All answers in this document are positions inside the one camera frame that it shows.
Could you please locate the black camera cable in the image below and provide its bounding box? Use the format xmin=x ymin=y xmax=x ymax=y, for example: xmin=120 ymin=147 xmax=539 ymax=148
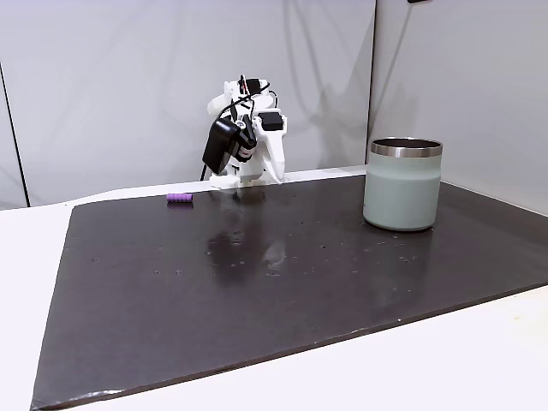
xmin=199 ymin=80 xmax=280 ymax=182

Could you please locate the dark brown table mat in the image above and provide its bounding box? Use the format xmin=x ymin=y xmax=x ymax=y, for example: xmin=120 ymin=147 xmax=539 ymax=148
xmin=29 ymin=173 xmax=548 ymax=411

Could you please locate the pale green steel-rimmed cup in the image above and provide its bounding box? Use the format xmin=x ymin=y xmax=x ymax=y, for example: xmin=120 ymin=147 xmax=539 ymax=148
xmin=362 ymin=137 xmax=444 ymax=233

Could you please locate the black camera box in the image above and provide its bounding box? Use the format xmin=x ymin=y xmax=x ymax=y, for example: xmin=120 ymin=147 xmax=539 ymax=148
xmin=201 ymin=118 xmax=259 ymax=176

